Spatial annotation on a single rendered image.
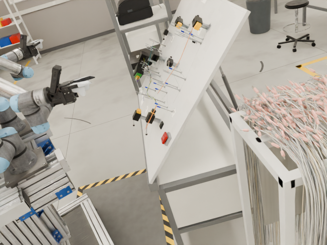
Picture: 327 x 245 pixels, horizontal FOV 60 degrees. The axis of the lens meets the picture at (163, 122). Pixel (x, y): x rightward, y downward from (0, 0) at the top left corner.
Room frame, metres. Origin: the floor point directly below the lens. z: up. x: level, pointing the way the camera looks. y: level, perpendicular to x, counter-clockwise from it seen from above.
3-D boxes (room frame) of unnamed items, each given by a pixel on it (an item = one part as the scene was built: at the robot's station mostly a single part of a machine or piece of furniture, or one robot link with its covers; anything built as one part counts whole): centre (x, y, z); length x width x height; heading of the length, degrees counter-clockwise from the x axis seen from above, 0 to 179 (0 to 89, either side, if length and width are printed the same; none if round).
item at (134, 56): (2.66, -0.02, 1.09); 0.35 x 0.33 x 0.07; 179
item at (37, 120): (1.18, 0.54, 1.46); 0.11 x 0.08 x 0.11; 177
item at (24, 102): (1.16, 0.54, 1.56); 0.11 x 0.08 x 0.09; 87
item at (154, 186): (1.79, 0.15, 0.83); 1.18 x 0.05 x 0.06; 179
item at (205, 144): (1.78, -0.17, 0.60); 1.17 x 0.58 x 0.40; 179
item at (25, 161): (1.31, 0.80, 1.21); 0.15 x 0.15 x 0.10
